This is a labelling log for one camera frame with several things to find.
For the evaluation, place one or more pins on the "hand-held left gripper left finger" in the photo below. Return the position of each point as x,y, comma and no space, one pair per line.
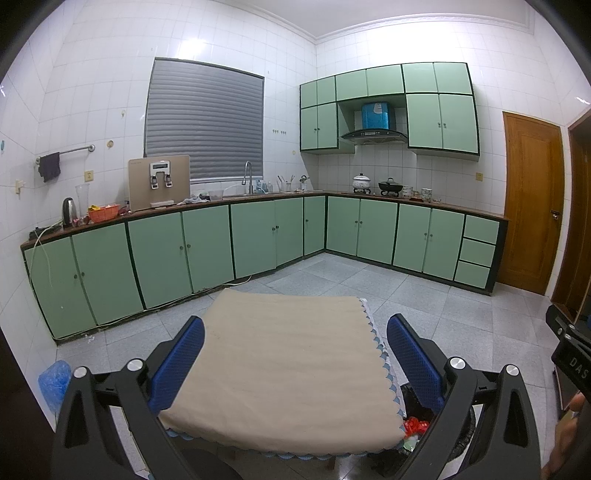
178,364

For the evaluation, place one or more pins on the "green lower cabinets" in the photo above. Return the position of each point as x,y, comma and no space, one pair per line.
157,254

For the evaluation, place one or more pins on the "green upper cabinets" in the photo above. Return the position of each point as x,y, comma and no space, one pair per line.
452,124

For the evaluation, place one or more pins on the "black range hood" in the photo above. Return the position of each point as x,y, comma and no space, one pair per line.
374,134

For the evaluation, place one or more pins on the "clear plastic container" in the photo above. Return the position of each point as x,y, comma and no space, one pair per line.
215,195

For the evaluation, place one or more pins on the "steel electric kettle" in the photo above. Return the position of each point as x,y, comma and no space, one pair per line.
69,211

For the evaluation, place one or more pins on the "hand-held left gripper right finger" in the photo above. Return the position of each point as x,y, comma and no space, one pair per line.
415,364

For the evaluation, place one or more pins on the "green white plastic bag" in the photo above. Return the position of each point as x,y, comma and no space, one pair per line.
410,444

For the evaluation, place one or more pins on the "clear glass jar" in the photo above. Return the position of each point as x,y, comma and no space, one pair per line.
407,191
426,195

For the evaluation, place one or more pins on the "wooden door frame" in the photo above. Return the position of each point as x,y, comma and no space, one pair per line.
579,221

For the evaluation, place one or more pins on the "black wok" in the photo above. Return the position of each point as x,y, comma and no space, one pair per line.
389,186

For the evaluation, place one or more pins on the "clear plastic pitcher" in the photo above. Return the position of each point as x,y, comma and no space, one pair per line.
82,198

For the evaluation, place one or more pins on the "white pot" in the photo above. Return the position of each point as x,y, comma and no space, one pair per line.
361,181

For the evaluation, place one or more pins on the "wooden door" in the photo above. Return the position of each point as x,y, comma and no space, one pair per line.
531,207

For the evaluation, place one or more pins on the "person's right hand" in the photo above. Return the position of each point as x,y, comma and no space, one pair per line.
561,443

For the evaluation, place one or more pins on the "brown water dispenser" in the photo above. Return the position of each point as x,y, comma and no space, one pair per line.
138,184

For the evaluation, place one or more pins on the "grey window blind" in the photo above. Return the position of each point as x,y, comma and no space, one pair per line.
203,120

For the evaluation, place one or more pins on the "dark towel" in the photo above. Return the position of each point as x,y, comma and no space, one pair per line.
49,167

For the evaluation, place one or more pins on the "utensil holder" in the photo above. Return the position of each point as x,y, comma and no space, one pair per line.
286,185

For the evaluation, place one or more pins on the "metal faucet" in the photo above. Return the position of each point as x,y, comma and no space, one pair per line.
248,170

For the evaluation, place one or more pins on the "blue plastic bag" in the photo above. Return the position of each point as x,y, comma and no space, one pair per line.
53,383

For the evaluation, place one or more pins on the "metal towel rail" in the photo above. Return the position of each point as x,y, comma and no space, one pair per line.
76,149

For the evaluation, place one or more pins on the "beige tablecloth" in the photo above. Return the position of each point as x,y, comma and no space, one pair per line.
286,360

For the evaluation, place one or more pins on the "black trash bin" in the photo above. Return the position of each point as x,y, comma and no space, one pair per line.
411,408

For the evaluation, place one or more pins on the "white blue scalloped lace cloth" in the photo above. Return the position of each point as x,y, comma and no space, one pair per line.
381,350

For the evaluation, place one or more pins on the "orange basket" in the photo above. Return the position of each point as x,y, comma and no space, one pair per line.
104,214

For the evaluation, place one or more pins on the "green cabinets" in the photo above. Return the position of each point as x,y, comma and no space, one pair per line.
157,254
452,124

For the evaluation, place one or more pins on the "red plastic wrapper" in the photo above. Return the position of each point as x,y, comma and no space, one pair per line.
415,425

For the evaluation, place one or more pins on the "beige wall socket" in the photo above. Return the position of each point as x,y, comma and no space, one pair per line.
19,187

